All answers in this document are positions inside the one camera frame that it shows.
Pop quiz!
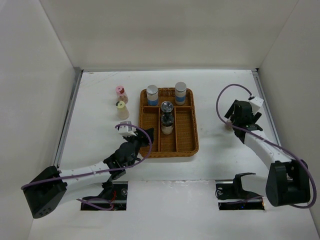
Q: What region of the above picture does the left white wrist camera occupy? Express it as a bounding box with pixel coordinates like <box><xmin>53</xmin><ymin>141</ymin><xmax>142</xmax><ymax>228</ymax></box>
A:
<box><xmin>116</xmin><ymin>121</ymin><xmax>136</xmax><ymax>137</ymax></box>

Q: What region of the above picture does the dark lid spice jar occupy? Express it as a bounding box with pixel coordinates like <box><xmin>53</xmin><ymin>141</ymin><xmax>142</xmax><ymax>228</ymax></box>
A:
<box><xmin>224</xmin><ymin>119</ymin><xmax>233</xmax><ymax>131</ymax></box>

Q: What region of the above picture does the yellow cap spice bottle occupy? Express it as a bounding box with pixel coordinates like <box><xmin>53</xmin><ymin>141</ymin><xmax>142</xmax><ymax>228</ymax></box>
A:
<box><xmin>115</xmin><ymin>100</ymin><xmax>130</xmax><ymax>120</ymax></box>

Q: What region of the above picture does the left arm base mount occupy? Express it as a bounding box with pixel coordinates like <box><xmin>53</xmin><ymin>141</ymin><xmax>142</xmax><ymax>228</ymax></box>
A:
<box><xmin>80</xmin><ymin>181</ymin><xmax>129</xmax><ymax>211</ymax></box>

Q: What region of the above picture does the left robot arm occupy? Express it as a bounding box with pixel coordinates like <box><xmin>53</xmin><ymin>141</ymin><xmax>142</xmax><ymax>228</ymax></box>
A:
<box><xmin>21</xmin><ymin>127</ymin><xmax>155</xmax><ymax>219</ymax></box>

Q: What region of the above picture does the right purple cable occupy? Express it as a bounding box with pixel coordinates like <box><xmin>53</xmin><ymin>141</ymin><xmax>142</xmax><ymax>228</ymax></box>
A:
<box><xmin>215</xmin><ymin>83</ymin><xmax>318</xmax><ymax>209</ymax></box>

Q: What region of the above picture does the right aluminium frame rail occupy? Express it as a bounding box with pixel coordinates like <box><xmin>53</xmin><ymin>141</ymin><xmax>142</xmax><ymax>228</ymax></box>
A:
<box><xmin>250</xmin><ymin>69</ymin><xmax>282</xmax><ymax>146</ymax></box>

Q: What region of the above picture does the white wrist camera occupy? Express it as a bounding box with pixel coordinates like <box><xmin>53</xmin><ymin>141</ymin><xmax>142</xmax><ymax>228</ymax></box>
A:
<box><xmin>116</xmin><ymin>121</ymin><xmax>136</xmax><ymax>137</ymax></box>
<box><xmin>248</xmin><ymin>96</ymin><xmax>264</xmax><ymax>114</ymax></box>

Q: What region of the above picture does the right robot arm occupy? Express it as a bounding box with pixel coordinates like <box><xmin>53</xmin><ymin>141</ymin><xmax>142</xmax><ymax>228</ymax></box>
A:
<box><xmin>224</xmin><ymin>100</ymin><xmax>311</xmax><ymax>207</ymax></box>

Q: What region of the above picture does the blue label silver-cap jar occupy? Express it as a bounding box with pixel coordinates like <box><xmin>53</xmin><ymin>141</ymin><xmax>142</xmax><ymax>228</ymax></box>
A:
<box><xmin>146</xmin><ymin>85</ymin><xmax>159</xmax><ymax>107</ymax></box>

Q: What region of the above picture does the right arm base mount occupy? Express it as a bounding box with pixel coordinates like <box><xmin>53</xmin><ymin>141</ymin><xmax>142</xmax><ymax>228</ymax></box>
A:
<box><xmin>215</xmin><ymin>172</ymin><xmax>265</xmax><ymax>211</ymax></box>

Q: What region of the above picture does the silver grinder spice bottle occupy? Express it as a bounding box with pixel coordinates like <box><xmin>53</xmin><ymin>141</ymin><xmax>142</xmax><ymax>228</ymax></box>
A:
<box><xmin>160</xmin><ymin>101</ymin><xmax>174</xmax><ymax>114</ymax></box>

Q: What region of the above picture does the purple cable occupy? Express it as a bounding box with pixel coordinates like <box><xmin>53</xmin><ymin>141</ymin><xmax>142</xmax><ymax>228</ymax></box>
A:
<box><xmin>20</xmin><ymin>124</ymin><xmax>153</xmax><ymax>211</ymax></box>
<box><xmin>215</xmin><ymin>83</ymin><xmax>318</xmax><ymax>209</ymax></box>

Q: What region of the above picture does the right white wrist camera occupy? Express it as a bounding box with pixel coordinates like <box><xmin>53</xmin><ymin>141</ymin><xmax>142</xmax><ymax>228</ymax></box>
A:
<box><xmin>248</xmin><ymin>96</ymin><xmax>264</xmax><ymax>114</ymax></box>

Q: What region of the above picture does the black grinder spice bottle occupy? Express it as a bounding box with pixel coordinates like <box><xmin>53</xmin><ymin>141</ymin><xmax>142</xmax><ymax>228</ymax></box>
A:
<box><xmin>160</xmin><ymin>113</ymin><xmax>175</xmax><ymax>135</ymax></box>

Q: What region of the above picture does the pink cap spice bottle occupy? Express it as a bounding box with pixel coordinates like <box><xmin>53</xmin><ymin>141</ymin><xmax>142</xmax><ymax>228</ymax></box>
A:
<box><xmin>115</xmin><ymin>85</ymin><xmax>129</xmax><ymax>104</ymax></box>

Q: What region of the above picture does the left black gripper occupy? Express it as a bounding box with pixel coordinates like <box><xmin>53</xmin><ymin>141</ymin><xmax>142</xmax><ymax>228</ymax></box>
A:
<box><xmin>123</xmin><ymin>127</ymin><xmax>153</xmax><ymax>156</ymax></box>

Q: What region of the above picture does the brown wicker divided tray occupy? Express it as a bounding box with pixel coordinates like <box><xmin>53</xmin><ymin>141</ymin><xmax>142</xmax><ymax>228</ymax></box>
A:
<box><xmin>138</xmin><ymin>87</ymin><xmax>199</xmax><ymax>158</ymax></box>

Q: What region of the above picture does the left aluminium frame rail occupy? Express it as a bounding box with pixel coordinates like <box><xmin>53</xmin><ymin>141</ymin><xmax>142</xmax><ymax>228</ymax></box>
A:
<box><xmin>53</xmin><ymin>67</ymin><xmax>84</xmax><ymax>169</ymax></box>

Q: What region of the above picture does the aluminium frame rail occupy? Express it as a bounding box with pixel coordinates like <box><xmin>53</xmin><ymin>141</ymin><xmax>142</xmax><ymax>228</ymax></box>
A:
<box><xmin>250</xmin><ymin>69</ymin><xmax>282</xmax><ymax>146</ymax></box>
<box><xmin>53</xmin><ymin>67</ymin><xmax>84</xmax><ymax>169</ymax></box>

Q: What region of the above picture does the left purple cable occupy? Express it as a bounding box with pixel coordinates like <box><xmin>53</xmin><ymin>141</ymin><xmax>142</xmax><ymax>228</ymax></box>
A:
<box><xmin>20</xmin><ymin>124</ymin><xmax>153</xmax><ymax>211</ymax></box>

